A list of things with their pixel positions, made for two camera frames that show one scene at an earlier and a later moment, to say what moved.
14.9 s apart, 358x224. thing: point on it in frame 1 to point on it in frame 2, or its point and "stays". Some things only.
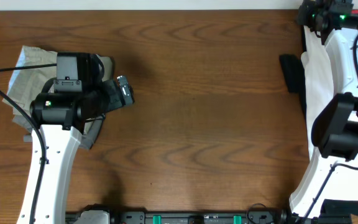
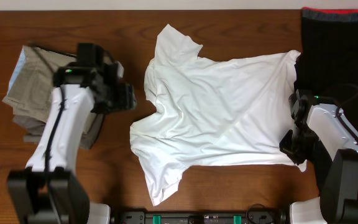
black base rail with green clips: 114,217 stays
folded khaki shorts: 26,83 stays
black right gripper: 306,5 to 299,158
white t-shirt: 346,181 to 229,111
